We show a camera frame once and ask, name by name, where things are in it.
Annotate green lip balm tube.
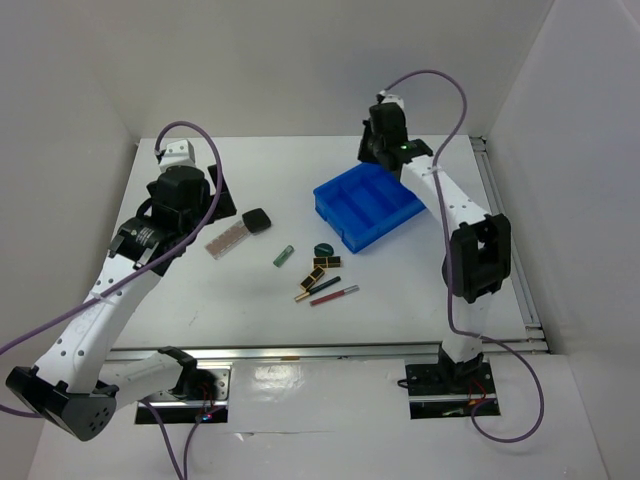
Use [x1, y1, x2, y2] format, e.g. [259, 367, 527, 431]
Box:
[273, 245, 295, 268]

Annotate gold capped dark pencil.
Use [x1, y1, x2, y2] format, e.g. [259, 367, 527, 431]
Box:
[294, 276, 341, 303]

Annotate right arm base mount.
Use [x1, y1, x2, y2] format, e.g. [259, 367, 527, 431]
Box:
[396, 362, 501, 420]

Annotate red silver lip gloss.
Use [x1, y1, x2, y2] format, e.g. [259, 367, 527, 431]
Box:
[309, 285, 360, 307]

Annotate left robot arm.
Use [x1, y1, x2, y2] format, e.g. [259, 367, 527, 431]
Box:
[6, 164, 235, 442]

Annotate dark green labelled round puff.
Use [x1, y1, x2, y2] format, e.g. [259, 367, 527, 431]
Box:
[314, 242, 334, 258]

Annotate blue divided plastic bin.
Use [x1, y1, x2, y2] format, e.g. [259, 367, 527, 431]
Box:
[313, 163, 425, 253]

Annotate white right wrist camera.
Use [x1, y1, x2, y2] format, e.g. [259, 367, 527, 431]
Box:
[376, 90, 404, 109]

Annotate black square compact case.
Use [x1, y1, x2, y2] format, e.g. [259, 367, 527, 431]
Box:
[242, 208, 272, 235]

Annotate black gold square lipstick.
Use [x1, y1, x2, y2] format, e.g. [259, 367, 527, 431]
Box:
[313, 256, 342, 269]

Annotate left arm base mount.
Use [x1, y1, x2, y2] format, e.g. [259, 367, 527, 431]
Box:
[147, 362, 232, 425]

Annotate clear nude eyeshadow palette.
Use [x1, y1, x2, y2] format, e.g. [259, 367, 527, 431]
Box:
[205, 220, 251, 260]

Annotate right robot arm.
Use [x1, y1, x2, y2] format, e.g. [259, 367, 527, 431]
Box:
[358, 94, 511, 392]

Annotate aluminium front rail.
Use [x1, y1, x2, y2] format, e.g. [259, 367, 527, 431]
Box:
[107, 338, 549, 363]

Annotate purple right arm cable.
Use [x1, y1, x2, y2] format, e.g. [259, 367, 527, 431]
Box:
[384, 71, 546, 444]

